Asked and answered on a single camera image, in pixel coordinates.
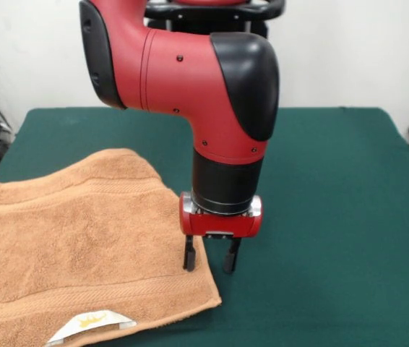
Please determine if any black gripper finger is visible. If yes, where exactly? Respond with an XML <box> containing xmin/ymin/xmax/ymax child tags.
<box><xmin>223</xmin><ymin>236</ymin><xmax>242</xmax><ymax>275</ymax></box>
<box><xmin>182</xmin><ymin>234</ymin><xmax>198</xmax><ymax>273</ymax></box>

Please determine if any tan terry towel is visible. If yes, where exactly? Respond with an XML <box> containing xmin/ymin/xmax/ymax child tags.
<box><xmin>0</xmin><ymin>147</ymin><xmax>223</xmax><ymax>347</ymax></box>

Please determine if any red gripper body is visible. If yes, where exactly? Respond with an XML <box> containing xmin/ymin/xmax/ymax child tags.
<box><xmin>178</xmin><ymin>192</ymin><xmax>264</xmax><ymax>240</ymax></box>

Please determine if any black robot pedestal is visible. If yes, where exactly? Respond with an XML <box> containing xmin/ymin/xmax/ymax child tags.
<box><xmin>142</xmin><ymin>0</ymin><xmax>286</xmax><ymax>40</ymax></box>

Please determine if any dark green table cloth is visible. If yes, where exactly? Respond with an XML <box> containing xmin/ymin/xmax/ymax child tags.
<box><xmin>0</xmin><ymin>106</ymin><xmax>409</xmax><ymax>347</ymax></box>

